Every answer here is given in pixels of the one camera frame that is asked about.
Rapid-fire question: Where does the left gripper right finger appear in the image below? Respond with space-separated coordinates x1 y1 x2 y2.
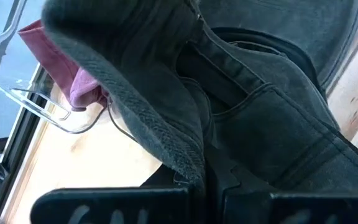
222 190 358 224

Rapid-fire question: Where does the maroon fabric hat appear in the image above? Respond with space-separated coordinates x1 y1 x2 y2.
17 19 85 94
69 67 110 112

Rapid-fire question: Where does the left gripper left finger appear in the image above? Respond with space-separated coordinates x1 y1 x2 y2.
30 185 190 224

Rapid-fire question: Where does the dark green fabric hat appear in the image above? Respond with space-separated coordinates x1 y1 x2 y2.
197 0 358 94
41 0 358 203

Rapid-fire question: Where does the black aluminium table frame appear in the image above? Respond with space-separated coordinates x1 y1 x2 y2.
0 63 55 224

